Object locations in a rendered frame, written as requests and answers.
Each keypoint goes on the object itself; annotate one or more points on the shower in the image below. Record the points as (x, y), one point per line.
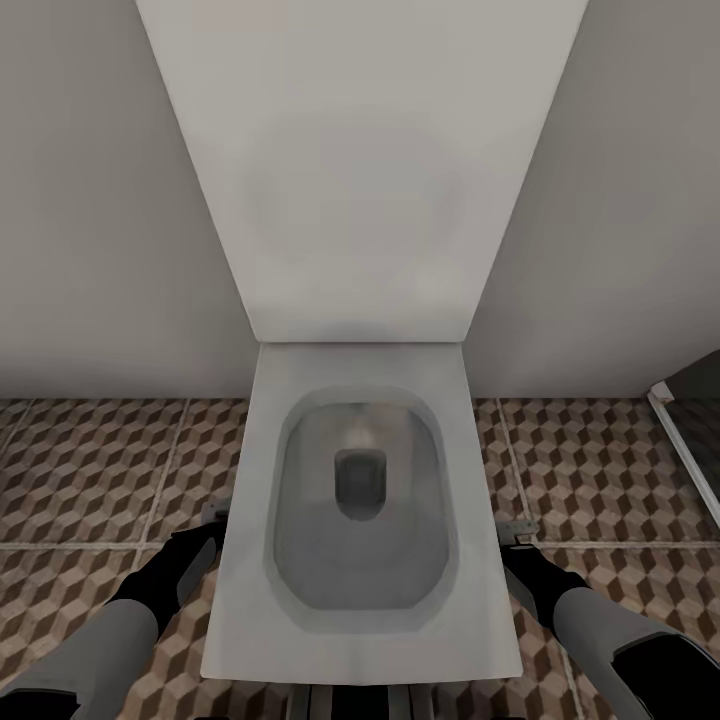
(687, 458)

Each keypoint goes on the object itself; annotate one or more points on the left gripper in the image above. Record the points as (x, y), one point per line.
(220, 529)

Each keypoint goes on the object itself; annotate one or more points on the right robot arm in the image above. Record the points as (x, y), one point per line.
(644, 669)

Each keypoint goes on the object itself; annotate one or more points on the door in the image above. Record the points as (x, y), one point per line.
(692, 399)

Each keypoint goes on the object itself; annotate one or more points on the robot trunk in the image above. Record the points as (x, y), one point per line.
(349, 702)

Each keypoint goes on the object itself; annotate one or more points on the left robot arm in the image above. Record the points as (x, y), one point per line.
(88, 675)

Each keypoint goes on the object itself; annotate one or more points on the toilet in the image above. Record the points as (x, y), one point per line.
(361, 160)

